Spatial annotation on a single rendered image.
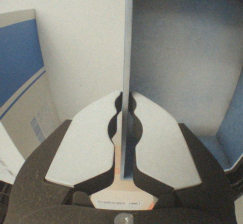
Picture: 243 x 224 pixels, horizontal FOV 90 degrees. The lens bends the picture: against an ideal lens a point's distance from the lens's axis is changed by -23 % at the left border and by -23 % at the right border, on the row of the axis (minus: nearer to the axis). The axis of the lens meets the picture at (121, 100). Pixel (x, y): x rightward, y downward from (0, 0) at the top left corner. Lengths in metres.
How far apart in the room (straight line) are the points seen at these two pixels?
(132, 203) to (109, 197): 0.04
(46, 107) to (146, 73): 0.12
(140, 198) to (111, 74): 0.16
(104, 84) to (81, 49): 0.05
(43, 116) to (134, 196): 0.15
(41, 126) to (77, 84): 0.06
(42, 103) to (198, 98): 0.18
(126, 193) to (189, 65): 0.17
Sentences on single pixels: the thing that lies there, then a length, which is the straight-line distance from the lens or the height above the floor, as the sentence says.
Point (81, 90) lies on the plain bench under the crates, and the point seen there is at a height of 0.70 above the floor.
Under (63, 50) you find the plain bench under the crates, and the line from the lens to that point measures 0.17.
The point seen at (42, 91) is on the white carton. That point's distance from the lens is 0.18.
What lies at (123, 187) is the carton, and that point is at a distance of 0.20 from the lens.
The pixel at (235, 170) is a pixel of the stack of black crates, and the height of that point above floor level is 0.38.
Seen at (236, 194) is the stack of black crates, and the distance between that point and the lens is 1.31.
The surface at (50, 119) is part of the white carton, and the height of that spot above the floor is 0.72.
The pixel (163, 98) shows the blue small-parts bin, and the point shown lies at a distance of 0.18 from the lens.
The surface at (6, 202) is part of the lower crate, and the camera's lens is 0.53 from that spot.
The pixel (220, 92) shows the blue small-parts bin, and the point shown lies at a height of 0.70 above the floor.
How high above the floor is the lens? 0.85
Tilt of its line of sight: 57 degrees down
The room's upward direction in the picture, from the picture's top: 177 degrees counter-clockwise
